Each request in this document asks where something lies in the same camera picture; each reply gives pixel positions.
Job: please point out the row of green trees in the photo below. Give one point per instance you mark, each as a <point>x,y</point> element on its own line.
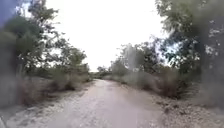
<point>30,50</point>
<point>186,46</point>

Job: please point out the dry brown scrub verge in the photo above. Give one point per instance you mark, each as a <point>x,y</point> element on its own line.
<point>190,110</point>
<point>30,91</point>

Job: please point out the pale dirt gravel path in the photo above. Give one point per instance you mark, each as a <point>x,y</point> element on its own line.
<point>103,106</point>

